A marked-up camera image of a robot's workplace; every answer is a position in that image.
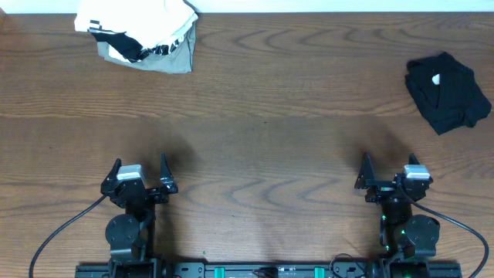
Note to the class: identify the black t-shirt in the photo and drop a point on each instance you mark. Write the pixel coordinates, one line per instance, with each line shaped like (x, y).
(446, 93)

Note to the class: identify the black and white garment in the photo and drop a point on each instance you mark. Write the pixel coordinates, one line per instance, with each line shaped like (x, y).
(129, 48)

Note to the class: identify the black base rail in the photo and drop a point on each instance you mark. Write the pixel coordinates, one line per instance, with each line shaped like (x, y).
(201, 270)

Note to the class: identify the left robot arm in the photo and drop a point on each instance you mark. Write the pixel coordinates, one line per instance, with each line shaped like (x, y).
(131, 234)

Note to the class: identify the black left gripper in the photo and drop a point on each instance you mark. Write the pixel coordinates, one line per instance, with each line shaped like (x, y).
(144, 191)

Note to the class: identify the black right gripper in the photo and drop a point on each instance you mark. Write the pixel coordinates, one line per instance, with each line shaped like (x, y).
(367, 180)

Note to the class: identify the grey-beige folded garment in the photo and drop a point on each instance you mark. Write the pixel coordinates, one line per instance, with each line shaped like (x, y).
(178, 61)

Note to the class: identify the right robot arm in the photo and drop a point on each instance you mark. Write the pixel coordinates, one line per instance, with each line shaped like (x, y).
(410, 240)

